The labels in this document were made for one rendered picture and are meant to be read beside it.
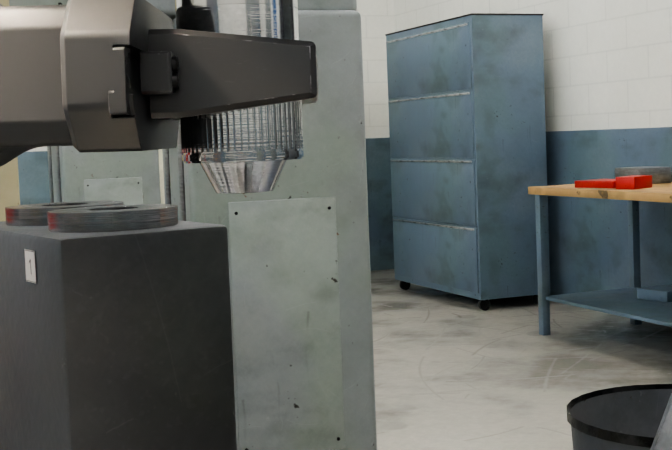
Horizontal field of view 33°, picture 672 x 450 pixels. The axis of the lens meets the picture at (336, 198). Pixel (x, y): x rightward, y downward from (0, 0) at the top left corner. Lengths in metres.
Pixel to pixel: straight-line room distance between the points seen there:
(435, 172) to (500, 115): 0.74
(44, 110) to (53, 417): 0.40
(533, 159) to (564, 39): 0.85
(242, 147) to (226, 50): 0.04
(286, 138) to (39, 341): 0.40
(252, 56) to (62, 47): 0.07
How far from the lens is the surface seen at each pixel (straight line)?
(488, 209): 7.71
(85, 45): 0.39
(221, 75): 0.41
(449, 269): 8.08
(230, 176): 0.43
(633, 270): 7.15
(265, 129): 0.42
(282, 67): 0.41
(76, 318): 0.74
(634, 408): 2.66
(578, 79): 7.82
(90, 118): 0.39
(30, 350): 0.81
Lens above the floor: 1.21
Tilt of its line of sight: 3 degrees down
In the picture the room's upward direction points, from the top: 2 degrees counter-clockwise
